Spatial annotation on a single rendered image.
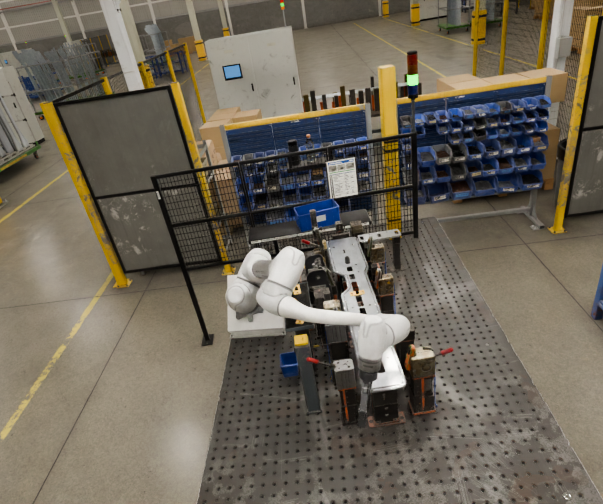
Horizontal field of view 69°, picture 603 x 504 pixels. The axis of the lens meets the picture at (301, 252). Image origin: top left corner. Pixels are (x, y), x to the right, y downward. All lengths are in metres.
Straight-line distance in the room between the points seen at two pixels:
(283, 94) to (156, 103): 4.98
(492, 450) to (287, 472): 0.90
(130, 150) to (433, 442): 3.59
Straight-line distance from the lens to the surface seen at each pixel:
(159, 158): 4.50
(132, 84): 6.54
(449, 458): 2.19
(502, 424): 2.33
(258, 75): 9.02
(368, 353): 1.72
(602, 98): 4.93
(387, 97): 3.23
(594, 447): 3.28
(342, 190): 3.32
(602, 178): 5.28
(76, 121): 4.69
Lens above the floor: 2.50
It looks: 30 degrees down
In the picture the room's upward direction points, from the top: 10 degrees counter-clockwise
